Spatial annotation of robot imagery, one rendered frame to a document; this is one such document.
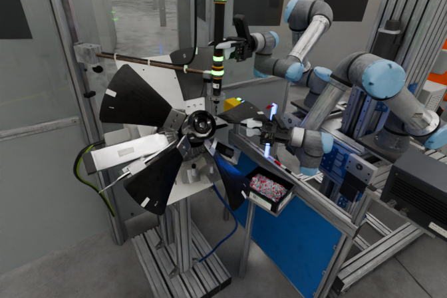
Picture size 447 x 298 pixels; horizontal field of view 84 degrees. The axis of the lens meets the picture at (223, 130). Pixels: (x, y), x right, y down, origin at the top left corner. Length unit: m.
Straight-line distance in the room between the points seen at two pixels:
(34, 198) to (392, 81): 1.87
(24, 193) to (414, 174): 1.85
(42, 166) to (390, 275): 2.35
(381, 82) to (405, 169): 0.28
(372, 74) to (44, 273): 2.16
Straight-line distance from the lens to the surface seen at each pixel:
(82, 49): 1.29
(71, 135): 1.68
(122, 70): 0.96
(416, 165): 0.98
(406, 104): 1.11
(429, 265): 2.54
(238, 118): 1.09
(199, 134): 0.95
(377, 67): 0.96
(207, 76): 0.98
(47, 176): 1.80
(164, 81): 1.28
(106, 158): 1.03
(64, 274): 2.16
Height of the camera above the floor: 1.70
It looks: 31 degrees down
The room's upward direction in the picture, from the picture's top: 3 degrees clockwise
